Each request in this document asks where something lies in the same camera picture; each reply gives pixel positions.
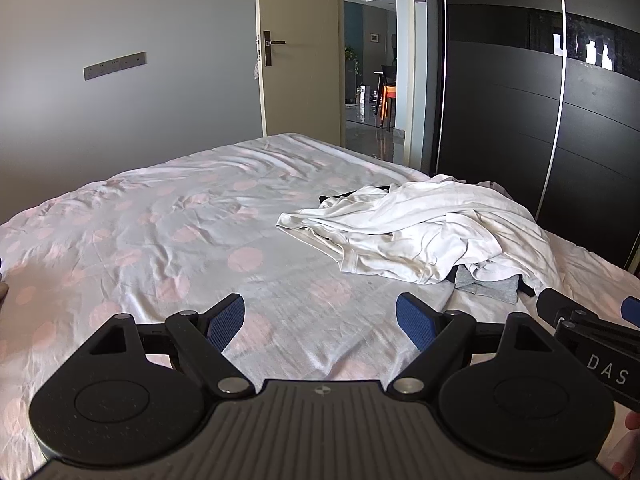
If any grey garment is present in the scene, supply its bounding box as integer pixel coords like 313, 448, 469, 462
452, 264, 521, 306

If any pale pink garment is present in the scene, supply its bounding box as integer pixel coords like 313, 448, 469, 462
472, 179, 513, 200

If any potted plant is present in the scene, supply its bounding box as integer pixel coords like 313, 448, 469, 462
344, 46, 362, 82

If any white shirt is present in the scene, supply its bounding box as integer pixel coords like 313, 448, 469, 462
276, 174, 568, 297

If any bed with polka dot sheet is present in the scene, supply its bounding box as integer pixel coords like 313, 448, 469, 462
0, 132, 640, 480

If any orange chair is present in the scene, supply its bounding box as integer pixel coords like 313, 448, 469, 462
376, 82, 399, 129

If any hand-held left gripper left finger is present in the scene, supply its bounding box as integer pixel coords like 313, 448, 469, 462
90, 294, 256, 401

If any metal door handle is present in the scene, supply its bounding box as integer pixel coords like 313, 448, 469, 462
263, 31, 287, 68

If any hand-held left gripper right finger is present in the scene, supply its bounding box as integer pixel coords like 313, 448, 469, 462
387, 292, 551, 401

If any black garment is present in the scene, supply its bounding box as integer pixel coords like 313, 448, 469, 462
317, 185, 538, 301

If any beige door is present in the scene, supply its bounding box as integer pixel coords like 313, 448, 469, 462
254, 0, 347, 150

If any black sliding wardrobe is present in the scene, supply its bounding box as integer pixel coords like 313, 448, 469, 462
434, 0, 640, 277

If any grey wall switch panel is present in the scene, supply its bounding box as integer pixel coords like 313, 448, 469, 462
83, 51, 147, 81

